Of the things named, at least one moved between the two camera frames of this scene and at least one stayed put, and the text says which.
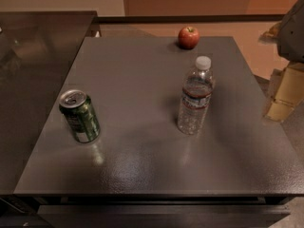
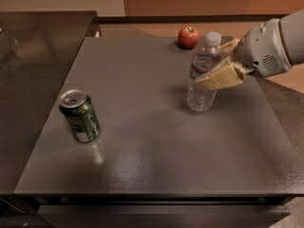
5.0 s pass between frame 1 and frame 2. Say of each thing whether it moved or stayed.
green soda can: stayed
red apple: stayed
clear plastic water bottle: moved
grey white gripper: moved
